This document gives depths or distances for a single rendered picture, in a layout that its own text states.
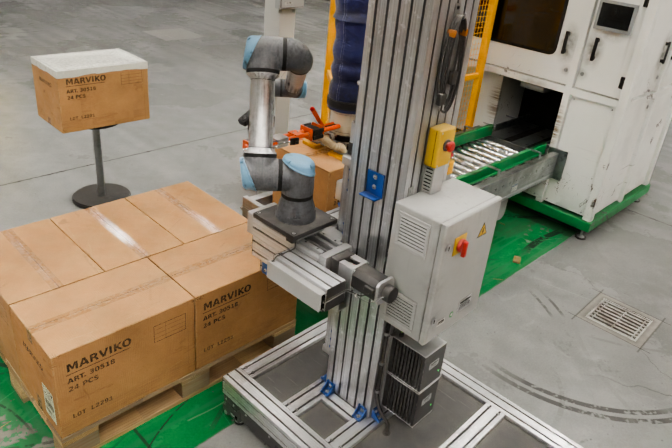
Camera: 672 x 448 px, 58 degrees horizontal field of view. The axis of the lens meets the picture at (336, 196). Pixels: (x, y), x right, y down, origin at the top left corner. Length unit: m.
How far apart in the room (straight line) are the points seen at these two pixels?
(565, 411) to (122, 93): 3.23
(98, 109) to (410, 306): 2.75
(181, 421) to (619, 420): 2.04
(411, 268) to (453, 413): 0.90
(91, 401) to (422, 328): 1.33
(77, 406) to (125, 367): 0.22
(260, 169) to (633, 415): 2.22
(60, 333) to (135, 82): 2.19
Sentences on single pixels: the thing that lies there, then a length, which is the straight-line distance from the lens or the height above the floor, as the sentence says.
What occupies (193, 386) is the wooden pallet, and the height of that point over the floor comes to 0.06.
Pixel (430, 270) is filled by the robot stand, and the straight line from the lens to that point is 1.98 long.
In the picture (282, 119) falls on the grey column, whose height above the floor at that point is 0.73.
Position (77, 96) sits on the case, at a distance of 4.15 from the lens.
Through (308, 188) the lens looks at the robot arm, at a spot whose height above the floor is 1.17.
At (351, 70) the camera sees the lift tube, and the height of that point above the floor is 1.37.
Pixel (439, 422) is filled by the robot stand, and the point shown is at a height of 0.21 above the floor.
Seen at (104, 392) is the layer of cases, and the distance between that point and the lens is 2.66.
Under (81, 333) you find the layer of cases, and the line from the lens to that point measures 2.52.
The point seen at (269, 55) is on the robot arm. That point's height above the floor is 1.60.
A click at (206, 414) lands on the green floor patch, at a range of 2.90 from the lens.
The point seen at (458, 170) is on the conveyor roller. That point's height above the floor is 0.55.
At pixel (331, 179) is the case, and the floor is 0.91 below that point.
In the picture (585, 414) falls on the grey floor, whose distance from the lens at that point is 3.30.
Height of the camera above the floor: 2.09
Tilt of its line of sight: 26 degrees down
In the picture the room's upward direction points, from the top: 6 degrees clockwise
